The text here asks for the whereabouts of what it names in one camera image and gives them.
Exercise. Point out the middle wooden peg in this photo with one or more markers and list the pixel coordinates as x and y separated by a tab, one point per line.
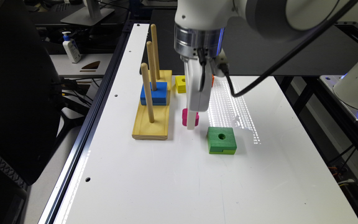
150	54

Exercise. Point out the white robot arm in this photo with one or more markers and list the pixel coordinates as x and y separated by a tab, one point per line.
199	31

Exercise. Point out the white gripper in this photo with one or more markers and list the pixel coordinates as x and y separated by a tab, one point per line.
196	100

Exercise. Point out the yellow square block with hole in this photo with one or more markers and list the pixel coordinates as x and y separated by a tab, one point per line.
180	84

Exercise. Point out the pink wooden flower block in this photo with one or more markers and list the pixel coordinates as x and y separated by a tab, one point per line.
184	117

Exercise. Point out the black office chair back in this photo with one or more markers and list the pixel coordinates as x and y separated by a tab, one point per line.
30	99

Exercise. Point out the wooden peg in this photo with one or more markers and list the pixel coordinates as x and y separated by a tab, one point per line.
147	91
150	54
153	29

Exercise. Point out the grey monitor stand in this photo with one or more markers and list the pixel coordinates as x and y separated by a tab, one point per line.
89	15

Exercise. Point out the white lotion pump bottle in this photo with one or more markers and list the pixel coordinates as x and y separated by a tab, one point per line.
71	48

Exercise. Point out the green square block with hole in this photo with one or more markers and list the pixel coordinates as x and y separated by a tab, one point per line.
221	140

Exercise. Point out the wooden peg base board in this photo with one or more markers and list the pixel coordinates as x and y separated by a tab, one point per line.
158	130

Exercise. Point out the blue square block on peg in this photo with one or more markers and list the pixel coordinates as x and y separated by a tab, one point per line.
159	97

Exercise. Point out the front wooden peg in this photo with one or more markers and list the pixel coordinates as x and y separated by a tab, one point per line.
147	91

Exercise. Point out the rear wooden peg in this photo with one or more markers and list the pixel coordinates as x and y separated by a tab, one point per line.
153	29

